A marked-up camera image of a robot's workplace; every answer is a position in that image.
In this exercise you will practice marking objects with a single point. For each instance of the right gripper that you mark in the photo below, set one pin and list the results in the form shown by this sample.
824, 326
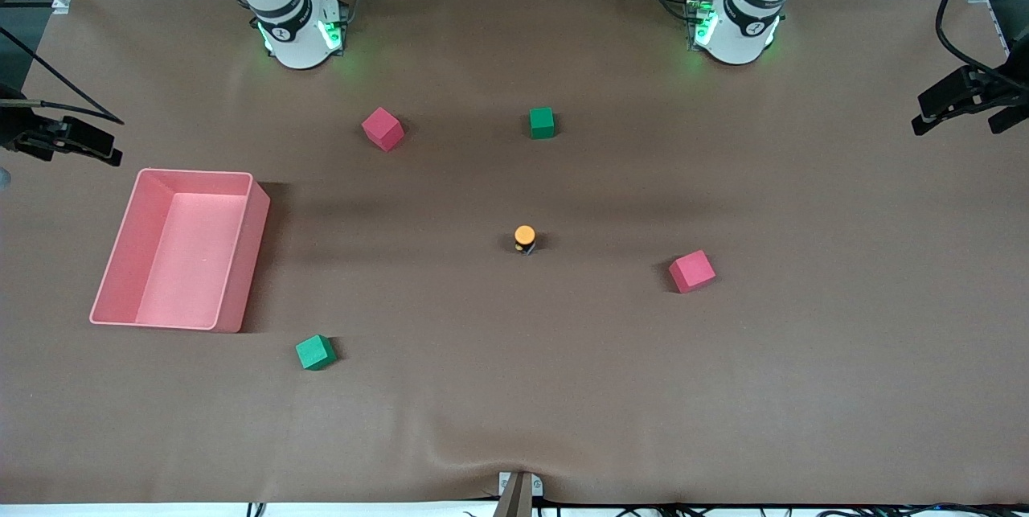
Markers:
18, 131

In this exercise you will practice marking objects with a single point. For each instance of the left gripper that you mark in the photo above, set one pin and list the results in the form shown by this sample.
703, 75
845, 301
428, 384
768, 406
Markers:
1014, 73

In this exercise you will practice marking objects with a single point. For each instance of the yellow mushroom push button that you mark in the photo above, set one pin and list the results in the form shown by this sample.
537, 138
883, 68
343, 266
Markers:
524, 235

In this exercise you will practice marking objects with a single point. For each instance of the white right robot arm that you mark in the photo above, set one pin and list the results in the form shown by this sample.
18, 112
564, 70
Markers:
293, 43

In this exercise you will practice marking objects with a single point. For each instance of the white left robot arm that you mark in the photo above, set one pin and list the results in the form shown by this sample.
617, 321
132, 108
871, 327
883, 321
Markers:
739, 38

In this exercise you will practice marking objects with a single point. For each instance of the pink plastic bin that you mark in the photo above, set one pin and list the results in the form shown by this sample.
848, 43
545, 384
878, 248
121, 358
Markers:
189, 260

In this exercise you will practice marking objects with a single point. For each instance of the pink foam cube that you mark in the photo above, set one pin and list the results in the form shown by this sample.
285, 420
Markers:
382, 129
691, 271

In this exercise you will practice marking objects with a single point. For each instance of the green foam cube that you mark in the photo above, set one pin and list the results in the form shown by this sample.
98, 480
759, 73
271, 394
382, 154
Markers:
315, 352
542, 122

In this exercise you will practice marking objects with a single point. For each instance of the brown table mat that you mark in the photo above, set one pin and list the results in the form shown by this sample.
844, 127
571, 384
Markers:
514, 396

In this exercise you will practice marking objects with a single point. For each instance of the metal clamp bracket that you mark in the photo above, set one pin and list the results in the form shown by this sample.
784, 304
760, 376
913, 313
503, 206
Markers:
518, 497

